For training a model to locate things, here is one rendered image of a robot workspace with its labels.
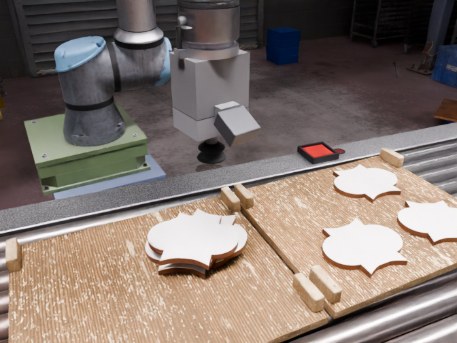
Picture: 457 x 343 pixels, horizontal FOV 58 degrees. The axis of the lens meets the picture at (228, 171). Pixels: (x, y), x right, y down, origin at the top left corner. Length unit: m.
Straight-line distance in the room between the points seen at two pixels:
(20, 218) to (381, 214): 0.71
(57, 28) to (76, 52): 4.30
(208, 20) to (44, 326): 0.46
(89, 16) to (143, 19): 4.34
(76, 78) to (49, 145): 0.19
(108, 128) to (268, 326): 0.64
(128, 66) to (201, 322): 0.63
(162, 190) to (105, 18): 4.53
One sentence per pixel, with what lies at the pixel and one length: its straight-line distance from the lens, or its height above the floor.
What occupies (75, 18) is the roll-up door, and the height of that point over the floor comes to 0.61.
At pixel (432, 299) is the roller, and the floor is 0.92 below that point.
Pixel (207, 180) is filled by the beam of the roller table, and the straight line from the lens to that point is 0.94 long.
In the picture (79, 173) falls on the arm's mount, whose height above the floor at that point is 0.90.
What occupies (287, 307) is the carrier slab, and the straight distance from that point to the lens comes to 0.63.
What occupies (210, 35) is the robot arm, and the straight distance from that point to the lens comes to 0.51.
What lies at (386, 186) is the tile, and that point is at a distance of 0.92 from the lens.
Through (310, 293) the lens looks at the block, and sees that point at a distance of 0.62.
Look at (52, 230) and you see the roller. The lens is 0.85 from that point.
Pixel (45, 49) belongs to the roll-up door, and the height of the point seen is 0.30.
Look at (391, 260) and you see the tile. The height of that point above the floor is 0.95.
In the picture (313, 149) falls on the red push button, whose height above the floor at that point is 0.93.
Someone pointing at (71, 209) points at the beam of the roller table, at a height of 0.92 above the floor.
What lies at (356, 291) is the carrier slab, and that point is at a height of 0.94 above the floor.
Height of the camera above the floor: 1.40
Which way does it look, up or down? 29 degrees down
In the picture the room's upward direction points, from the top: straight up
